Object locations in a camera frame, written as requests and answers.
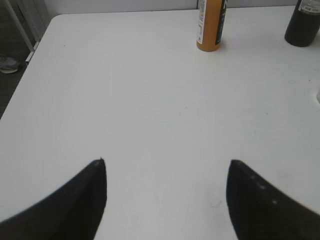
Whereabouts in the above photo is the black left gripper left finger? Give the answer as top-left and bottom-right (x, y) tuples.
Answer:
(0, 158), (107, 240)

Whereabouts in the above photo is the dark red wine bottle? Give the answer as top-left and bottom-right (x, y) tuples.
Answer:
(284, 0), (320, 47)

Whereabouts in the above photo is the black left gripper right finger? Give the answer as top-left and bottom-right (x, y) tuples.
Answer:
(226, 159), (320, 240)

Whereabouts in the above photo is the NFC orange juice bottle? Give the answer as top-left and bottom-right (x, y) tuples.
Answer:
(196, 0), (228, 52)

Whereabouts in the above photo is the grey sneaker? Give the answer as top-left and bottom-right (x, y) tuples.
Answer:
(0, 54), (21, 74)

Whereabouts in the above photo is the metal frame leg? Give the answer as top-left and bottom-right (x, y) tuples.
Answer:
(3, 0), (40, 65)

